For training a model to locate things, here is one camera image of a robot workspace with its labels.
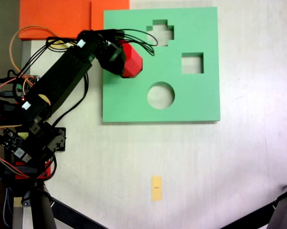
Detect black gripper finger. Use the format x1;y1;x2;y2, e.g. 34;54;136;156
99;51;125;77

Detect red octagonal pillar block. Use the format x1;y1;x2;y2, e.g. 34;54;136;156
117;40;144;79

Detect small orange flat block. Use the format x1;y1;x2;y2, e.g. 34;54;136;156
90;0;130;39

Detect large orange flat block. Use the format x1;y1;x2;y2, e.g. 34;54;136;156
19;0;92;40

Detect green shape sorting board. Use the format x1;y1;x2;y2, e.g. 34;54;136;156
102;6;221;125

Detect green connector circuit board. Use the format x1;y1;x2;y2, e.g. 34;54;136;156
13;75;41;101

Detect red printed base clamp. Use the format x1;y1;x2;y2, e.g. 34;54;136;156
14;160;51;180

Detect black circuit board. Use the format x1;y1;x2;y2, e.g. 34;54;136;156
0;127;34;164

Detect yellow tape marker strip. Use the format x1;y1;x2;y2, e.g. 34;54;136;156
151;176;163;202

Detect thick black tripod leg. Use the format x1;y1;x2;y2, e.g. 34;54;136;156
12;186;57;229

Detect long black cable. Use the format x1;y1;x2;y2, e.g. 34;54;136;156
51;71;90;127

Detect black gripper cable bundle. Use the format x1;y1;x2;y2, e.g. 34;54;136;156
102;28;158;57

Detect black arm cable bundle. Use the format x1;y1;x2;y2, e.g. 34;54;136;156
20;36;82;75

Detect orange wire loop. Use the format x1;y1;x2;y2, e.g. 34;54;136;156
9;25;58;84

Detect red orange wire bundle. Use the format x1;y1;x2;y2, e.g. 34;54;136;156
0;123;57;180

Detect blue braided cable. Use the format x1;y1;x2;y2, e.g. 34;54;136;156
2;187;12;227

